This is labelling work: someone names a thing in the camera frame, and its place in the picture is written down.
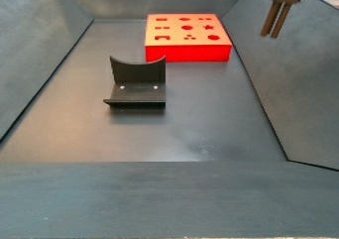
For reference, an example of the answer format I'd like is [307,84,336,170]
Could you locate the brown three prong peg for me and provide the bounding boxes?
[261,0,301,39]

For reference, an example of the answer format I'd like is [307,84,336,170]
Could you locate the red foam shape board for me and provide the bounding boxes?
[145,13,233,62]

